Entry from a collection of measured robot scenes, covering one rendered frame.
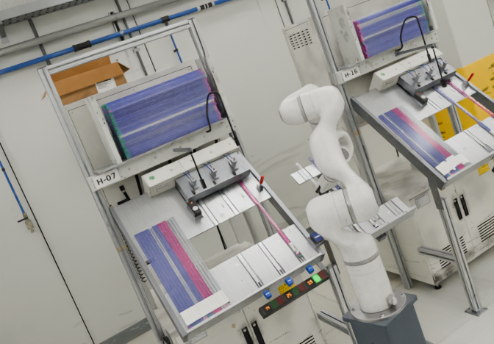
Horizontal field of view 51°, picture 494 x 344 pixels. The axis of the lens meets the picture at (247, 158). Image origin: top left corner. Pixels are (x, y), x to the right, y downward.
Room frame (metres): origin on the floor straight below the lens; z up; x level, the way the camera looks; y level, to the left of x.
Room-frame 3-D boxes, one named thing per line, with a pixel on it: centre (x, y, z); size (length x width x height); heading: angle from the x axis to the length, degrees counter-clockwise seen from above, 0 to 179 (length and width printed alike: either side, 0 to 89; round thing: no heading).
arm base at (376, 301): (1.61, -0.24, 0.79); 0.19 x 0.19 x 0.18
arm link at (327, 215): (1.61, -0.20, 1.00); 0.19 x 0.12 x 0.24; 78
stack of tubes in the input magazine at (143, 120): (2.51, 0.30, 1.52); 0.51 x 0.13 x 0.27; 113
